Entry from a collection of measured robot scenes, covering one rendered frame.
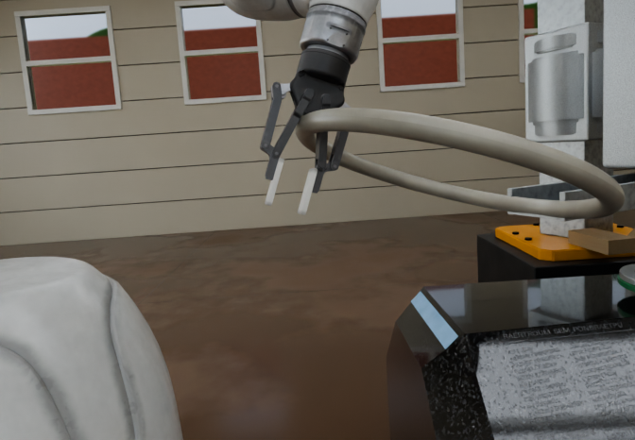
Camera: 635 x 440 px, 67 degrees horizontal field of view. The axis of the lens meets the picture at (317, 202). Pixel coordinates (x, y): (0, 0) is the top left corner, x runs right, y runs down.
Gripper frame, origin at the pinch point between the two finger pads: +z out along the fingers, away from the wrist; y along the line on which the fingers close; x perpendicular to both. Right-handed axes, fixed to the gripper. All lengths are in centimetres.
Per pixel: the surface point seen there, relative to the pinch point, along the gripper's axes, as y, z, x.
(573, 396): 63, 22, 8
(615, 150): 72, -29, 21
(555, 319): 65, 10, 18
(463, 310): 51, 14, 31
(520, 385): 54, 23, 11
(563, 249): 110, -10, 76
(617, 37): 63, -52, 18
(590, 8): 98, -95, 76
